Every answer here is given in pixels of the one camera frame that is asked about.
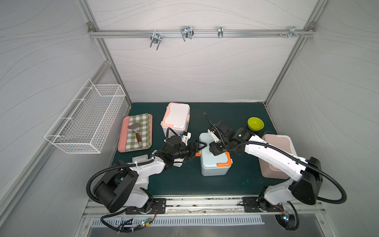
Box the blue orange first aid kit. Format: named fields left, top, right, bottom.
left=195, top=133, right=233, bottom=176

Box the white peach first aid kit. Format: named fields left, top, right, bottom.
left=160, top=102, right=190, bottom=136

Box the white gauze packet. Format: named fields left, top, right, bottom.
left=173, top=159, right=184, bottom=167
left=132, top=155, right=149, bottom=163

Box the pink first aid kit box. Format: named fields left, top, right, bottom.
left=259, top=134, right=297, bottom=180

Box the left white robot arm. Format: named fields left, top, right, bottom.
left=86, top=135, right=208, bottom=234

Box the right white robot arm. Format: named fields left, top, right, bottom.
left=208, top=122, right=347, bottom=212

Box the metal hook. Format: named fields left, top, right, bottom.
left=180, top=26, right=194, bottom=41
left=150, top=33, right=162, bottom=50
left=278, top=26, right=305, bottom=39
left=218, top=26, right=224, bottom=39

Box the green bowl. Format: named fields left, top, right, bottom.
left=247, top=117, right=265, bottom=132

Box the green checkered cloth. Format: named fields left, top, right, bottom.
left=125, top=113, right=151, bottom=152

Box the pink tray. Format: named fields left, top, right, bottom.
left=118, top=114, right=153, bottom=153

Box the aluminium crossbar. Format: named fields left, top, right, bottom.
left=89, top=29, right=317, bottom=39

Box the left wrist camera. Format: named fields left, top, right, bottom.
left=180, top=131, right=191, bottom=146

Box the spatula with wooden handle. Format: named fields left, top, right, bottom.
left=128, top=122, right=143, bottom=148

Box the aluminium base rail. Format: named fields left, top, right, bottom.
left=82, top=195, right=326, bottom=218

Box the white wire basket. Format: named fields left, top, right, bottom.
left=44, top=79, right=125, bottom=154

